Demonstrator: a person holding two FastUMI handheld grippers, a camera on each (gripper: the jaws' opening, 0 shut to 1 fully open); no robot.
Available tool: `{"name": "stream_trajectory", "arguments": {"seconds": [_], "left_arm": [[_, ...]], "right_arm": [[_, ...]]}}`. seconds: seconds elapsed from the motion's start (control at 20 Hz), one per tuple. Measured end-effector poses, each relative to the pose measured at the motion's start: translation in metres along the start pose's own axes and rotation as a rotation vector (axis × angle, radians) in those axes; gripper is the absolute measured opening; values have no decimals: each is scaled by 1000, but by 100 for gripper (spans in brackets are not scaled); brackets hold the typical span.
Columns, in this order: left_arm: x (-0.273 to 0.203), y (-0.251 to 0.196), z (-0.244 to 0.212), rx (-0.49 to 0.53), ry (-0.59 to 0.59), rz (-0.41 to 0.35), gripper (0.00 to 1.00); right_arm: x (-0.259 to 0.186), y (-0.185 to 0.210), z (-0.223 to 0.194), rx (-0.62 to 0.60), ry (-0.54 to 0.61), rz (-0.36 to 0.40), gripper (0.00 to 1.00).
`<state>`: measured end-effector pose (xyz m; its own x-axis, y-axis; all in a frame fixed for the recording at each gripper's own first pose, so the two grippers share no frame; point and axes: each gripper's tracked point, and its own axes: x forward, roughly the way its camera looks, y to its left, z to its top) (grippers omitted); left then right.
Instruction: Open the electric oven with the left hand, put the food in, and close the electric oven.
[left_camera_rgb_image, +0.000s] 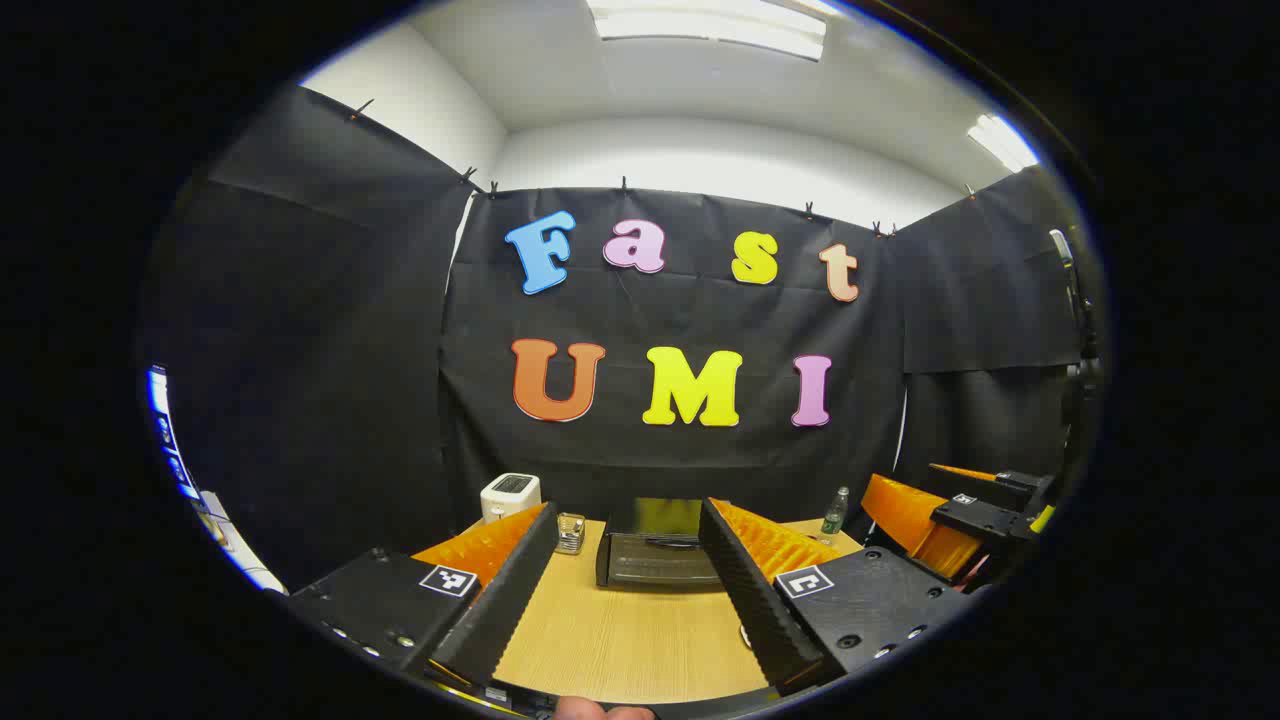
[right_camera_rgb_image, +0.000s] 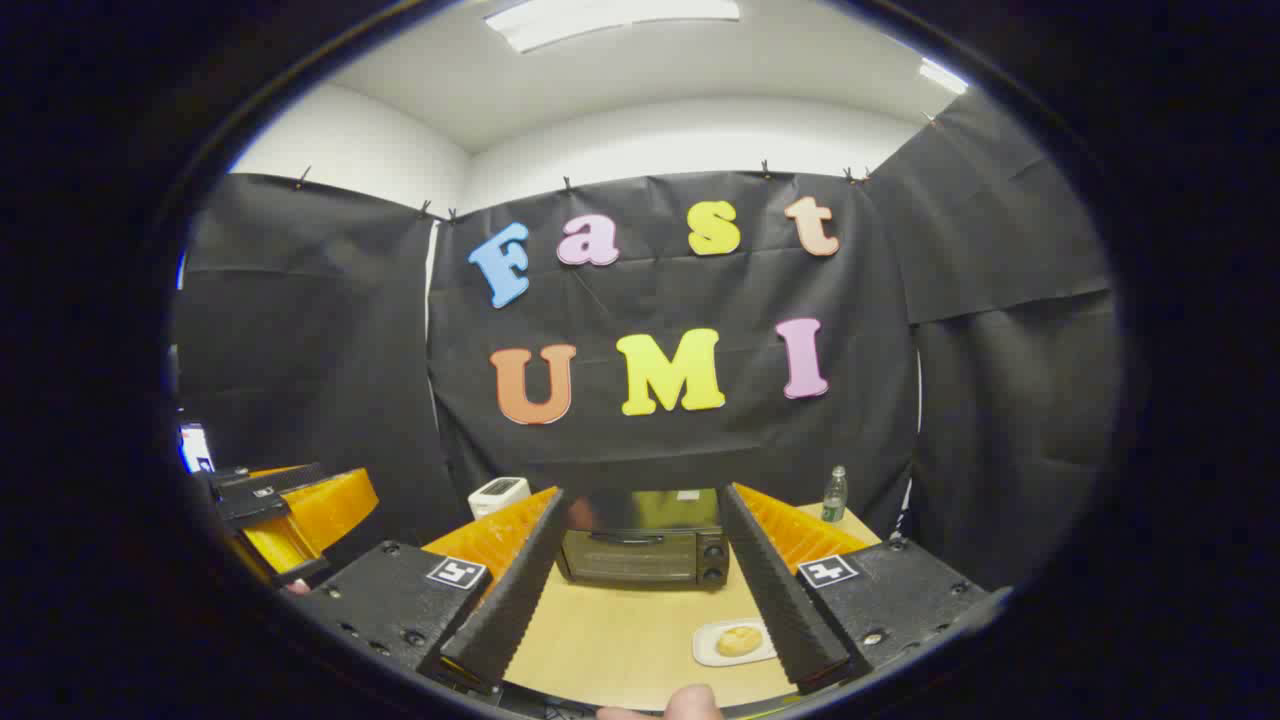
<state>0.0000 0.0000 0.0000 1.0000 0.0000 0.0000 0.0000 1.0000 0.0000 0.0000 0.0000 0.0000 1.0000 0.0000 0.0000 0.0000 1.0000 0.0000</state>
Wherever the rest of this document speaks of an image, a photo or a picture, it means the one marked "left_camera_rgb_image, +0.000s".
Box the white printed panel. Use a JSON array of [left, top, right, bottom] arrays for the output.
[[146, 363, 289, 594]]

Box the white toaster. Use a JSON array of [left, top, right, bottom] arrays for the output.
[[480, 473, 542, 524]]

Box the black electric oven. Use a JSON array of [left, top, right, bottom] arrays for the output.
[[596, 496, 723, 589]]

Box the clear plastic water bottle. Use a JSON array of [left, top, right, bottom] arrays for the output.
[[820, 487, 851, 547]]

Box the ceiling light panel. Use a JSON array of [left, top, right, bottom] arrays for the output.
[[585, 0, 829, 61], [967, 113, 1041, 173]]

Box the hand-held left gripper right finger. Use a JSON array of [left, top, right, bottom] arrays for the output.
[[698, 497, 976, 696]]

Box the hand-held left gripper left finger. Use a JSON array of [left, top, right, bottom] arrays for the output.
[[285, 502, 561, 691]]

